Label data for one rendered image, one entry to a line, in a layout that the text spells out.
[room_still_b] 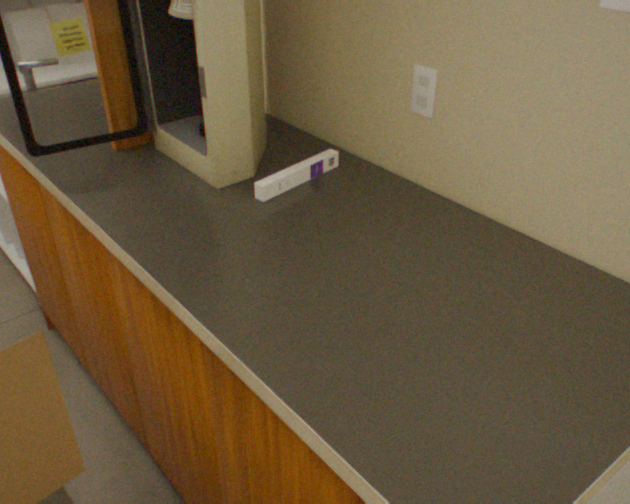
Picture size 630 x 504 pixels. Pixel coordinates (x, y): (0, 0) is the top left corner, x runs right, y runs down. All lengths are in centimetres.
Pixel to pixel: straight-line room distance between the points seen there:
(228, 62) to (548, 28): 67
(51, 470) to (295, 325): 45
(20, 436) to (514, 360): 73
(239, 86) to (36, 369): 91
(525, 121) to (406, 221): 32
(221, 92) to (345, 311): 62
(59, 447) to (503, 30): 109
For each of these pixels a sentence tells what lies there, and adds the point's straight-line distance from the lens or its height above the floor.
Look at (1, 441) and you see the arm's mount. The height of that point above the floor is 107.
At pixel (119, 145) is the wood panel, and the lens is 183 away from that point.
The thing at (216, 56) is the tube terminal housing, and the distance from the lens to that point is 147.
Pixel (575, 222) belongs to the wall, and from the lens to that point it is 139.
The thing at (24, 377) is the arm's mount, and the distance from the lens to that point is 80.
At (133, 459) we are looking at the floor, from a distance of 219.
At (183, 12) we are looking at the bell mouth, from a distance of 154.
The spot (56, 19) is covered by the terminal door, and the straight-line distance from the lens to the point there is 166.
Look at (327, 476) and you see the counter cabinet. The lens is 104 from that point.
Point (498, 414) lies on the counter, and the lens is 99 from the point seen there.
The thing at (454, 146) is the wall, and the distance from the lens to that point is 152.
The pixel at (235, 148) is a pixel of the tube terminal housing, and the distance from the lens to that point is 155.
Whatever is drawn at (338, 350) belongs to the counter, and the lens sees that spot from 106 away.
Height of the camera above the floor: 164
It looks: 33 degrees down
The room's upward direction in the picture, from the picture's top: straight up
